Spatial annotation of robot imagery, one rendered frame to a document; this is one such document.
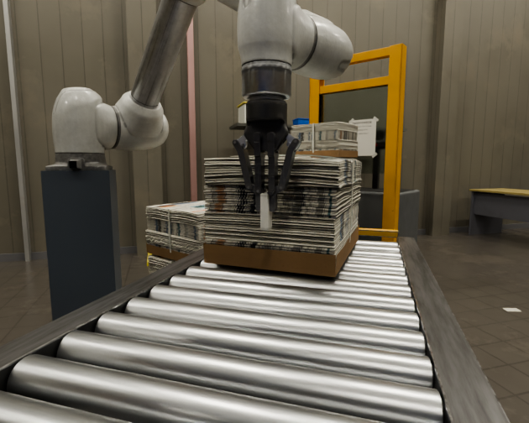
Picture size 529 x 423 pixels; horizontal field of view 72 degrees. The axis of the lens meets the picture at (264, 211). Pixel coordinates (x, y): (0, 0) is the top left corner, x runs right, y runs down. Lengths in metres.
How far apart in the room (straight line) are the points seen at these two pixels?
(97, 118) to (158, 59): 0.28
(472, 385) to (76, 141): 1.22
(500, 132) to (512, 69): 0.94
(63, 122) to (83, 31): 3.32
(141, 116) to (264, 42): 0.79
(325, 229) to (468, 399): 0.38
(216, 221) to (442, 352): 0.49
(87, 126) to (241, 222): 0.74
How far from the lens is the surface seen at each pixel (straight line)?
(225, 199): 0.76
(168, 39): 1.27
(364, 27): 5.38
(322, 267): 0.71
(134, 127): 1.39
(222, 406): 0.38
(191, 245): 1.52
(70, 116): 1.35
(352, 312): 0.59
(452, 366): 0.48
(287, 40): 0.67
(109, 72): 4.50
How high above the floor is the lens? 1.02
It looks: 7 degrees down
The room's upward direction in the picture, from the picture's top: straight up
